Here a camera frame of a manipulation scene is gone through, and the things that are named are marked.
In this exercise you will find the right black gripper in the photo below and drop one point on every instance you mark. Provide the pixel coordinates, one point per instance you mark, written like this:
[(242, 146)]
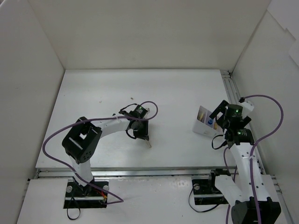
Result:
[(216, 109)]

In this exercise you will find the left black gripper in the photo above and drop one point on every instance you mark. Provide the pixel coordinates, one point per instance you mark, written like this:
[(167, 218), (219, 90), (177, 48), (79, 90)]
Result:
[(142, 134)]

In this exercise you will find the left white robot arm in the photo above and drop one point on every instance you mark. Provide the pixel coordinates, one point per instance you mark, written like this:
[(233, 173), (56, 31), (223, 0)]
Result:
[(81, 141)]

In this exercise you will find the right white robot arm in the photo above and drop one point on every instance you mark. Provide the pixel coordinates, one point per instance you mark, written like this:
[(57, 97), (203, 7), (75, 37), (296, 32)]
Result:
[(251, 203)]

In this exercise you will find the white container box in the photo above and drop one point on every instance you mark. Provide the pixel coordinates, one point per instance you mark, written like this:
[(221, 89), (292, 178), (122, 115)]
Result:
[(205, 128)]

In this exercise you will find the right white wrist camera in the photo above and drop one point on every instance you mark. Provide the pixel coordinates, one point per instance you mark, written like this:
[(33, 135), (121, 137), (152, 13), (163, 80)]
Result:
[(247, 106)]

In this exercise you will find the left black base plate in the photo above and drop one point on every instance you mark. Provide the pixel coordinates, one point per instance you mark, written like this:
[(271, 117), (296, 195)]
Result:
[(86, 197)]

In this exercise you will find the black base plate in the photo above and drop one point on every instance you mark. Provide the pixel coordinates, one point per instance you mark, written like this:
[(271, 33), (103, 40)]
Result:
[(86, 197), (205, 194)]

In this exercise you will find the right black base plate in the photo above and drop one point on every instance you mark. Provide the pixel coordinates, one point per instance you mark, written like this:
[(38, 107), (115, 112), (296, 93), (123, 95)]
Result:
[(205, 194)]

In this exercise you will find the front aluminium rail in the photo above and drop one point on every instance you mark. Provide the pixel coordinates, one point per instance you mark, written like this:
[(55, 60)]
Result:
[(126, 172)]

